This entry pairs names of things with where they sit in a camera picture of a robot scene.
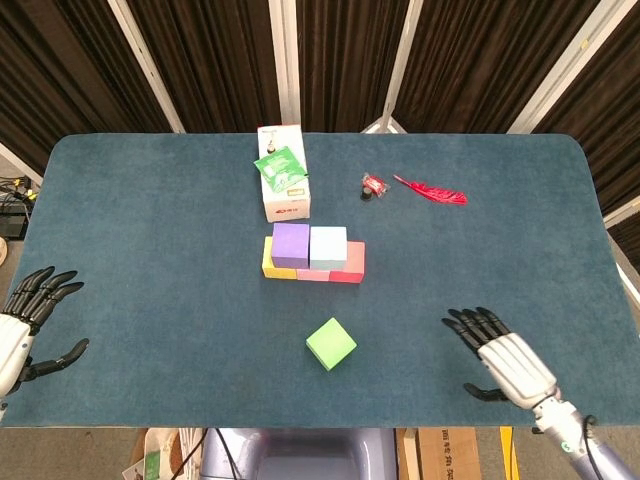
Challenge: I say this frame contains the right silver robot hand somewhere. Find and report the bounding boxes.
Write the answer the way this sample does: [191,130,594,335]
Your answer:
[441,306,559,412]

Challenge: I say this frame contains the white metal frame post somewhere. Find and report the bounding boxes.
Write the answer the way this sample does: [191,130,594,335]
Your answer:
[107,0,187,134]
[268,0,303,126]
[359,0,426,135]
[602,198,640,229]
[505,0,626,135]
[0,141,45,187]

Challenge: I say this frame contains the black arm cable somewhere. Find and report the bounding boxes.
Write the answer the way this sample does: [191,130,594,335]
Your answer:
[579,414,619,480]

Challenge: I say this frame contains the red foam cube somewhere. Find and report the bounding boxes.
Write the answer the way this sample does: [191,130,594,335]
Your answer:
[327,240,367,285]

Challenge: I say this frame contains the bundle of floor cables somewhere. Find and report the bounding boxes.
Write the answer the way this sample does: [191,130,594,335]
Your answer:
[0,174,39,202]

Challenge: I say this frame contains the printed paper bag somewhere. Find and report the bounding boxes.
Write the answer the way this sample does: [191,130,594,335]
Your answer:
[121,427,206,480]

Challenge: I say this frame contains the black device box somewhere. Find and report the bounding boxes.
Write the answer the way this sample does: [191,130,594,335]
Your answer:
[0,213,29,237]

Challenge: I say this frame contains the green foam cube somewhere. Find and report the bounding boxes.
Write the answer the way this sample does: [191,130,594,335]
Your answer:
[305,317,358,372]

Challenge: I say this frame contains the wooden plank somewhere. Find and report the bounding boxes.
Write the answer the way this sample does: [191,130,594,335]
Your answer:
[396,427,420,480]

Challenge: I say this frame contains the teal felt table cover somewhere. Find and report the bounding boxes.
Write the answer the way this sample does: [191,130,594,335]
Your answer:
[0,132,640,429]

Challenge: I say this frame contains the green sachet packet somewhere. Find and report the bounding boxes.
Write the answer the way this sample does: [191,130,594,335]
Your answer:
[252,144,309,193]

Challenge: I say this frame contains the purple-grey robot torso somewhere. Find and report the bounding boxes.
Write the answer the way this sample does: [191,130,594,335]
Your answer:
[199,427,399,480]

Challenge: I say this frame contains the white cardboard box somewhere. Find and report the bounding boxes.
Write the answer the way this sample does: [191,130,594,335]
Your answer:
[256,124,312,224]

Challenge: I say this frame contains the light blue foam cube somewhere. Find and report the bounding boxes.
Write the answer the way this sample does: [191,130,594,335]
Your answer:
[309,225,349,271]

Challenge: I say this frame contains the red feather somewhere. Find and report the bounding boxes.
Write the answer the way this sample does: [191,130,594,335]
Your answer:
[392,173,469,206]

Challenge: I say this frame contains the purple foam cube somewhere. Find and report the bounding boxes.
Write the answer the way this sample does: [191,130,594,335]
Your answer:
[271,222,311,269]

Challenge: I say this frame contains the brown cardboard box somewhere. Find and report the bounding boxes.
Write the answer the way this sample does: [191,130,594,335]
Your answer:
[417,427,484,480]

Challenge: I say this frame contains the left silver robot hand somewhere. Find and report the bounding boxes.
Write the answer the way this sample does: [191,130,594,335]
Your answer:
[0,266,90,399]

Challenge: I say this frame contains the yellow foam cube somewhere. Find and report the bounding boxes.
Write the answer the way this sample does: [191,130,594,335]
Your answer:
[261,235,299,280]

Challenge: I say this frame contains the red candy wrapper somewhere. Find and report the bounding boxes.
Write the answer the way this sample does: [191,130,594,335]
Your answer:
[363,171,390,196]

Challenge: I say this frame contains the black cable under table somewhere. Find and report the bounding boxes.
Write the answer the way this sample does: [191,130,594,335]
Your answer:
[214,427,239,480]

